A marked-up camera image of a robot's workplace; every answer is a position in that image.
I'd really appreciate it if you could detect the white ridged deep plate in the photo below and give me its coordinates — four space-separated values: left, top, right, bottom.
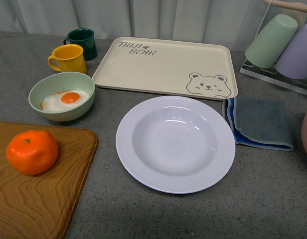
116 96 236 194

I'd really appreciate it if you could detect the orange mandarin fruit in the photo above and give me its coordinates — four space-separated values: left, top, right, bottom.
6 130 59 176

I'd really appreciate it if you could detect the beige bear serving tray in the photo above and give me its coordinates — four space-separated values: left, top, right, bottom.
92 37 238 101

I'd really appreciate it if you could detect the fake fried egg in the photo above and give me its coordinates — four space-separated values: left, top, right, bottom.
40 90 91 113

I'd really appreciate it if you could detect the light green bowl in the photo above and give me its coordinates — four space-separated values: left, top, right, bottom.
28 72 95 121

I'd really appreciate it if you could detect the dark green enamel mug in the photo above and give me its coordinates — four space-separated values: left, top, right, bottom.
63 28 98 61

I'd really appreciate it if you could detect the yellow enamel mug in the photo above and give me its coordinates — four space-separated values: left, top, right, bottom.
48 44 87 74

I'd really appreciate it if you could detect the grey blue folded cloth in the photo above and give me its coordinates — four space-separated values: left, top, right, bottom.
222 96 294 151

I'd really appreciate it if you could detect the white curtain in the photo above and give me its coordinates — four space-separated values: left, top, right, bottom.
0 0 307 52

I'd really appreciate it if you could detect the clear acrylic cup rack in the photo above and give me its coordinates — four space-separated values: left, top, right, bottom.
240 2 307 95

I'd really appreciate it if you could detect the mint green plastic cup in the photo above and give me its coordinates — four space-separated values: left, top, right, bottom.
245 14 298 68

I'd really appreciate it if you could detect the wooden cutting board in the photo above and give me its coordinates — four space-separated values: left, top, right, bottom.
0 121 98 239

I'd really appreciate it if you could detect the lavender plastic cup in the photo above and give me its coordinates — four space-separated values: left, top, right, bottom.
276 23 307 79

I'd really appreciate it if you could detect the wooden rack handle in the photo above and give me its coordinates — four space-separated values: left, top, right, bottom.
264 0 307 13

